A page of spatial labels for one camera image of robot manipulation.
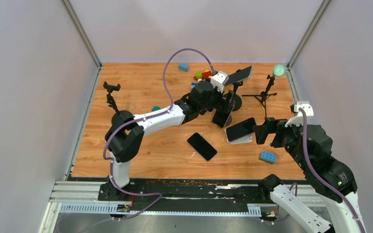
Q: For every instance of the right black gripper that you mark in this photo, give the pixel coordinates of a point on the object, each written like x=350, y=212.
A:
x=270, y=125

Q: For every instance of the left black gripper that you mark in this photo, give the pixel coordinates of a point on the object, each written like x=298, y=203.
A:
x=222, y=103

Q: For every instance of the teal smartphone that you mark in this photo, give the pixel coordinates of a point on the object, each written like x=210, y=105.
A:
x=202, y=146

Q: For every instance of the black round-base clamp stand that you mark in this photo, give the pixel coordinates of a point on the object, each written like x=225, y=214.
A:
x=111, y=103

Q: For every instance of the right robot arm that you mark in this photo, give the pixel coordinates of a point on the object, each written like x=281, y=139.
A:
x=311, y=149

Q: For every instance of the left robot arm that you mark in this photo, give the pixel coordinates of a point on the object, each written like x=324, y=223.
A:
x=124, y=138

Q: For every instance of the white phone on grey stand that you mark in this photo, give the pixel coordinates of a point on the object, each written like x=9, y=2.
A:
x=222, y=114

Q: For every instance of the tall black round-base stand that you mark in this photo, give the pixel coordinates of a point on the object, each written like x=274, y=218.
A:
x=236, y=85

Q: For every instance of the grey round phone stand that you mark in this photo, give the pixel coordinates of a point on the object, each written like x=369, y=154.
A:
x=228, y=122

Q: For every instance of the pink phone on white stand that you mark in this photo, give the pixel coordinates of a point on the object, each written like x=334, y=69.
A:
x=240, y=130

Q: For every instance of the white phone stand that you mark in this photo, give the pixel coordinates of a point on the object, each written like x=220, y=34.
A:
x=243, y=140

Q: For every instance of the phone on tall stand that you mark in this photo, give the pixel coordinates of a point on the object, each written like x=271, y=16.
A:
x=239, y=76

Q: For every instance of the black mini tripod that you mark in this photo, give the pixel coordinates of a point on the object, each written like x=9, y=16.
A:
x=264, y=95

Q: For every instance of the blue lego brick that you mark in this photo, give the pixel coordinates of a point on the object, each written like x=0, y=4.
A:
x=268, y=157

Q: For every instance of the blue white block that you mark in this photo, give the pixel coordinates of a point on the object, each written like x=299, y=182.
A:
x=193, y=85

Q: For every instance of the blue triangular block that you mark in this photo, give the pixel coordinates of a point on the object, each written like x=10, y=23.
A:
x=183, y=67

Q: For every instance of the green ball on tripod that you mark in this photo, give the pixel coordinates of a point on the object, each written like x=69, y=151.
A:
x=279, y=70

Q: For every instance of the teal small block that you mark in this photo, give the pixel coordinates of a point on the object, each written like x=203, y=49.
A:
x=155, y=108

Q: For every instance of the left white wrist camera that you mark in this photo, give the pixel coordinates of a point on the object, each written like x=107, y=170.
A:
x=218, y=80

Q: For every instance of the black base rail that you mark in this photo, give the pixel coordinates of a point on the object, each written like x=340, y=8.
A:
x=163, y=197

